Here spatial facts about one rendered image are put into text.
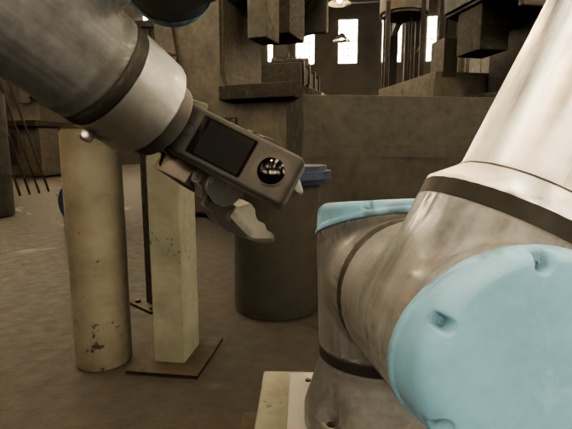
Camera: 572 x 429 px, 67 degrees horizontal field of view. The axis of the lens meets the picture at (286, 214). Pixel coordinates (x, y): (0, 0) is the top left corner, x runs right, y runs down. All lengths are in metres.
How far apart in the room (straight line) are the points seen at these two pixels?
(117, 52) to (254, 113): 2.59
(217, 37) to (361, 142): 1.33
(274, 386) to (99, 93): 0.51
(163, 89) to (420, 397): 0.28
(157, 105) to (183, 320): 0.70
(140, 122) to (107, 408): 0.68
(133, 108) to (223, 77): 2.72
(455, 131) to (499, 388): 2.16
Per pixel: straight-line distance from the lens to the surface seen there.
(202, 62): 3.13
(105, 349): 1.05
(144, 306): 1.41
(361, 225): 0.45
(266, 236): 0.49
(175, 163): 0.44
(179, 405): 0.91
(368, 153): 2.23
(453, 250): 0.31
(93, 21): 0.33
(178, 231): 0.94
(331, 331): 0.51
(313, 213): 1.22
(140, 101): 0.34
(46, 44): 0.32
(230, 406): 0.89
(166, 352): 1.04
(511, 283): 0.28
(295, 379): 0.69
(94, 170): 0.96
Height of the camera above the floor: 0.47
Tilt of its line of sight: 8 degrees down
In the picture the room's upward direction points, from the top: straight up
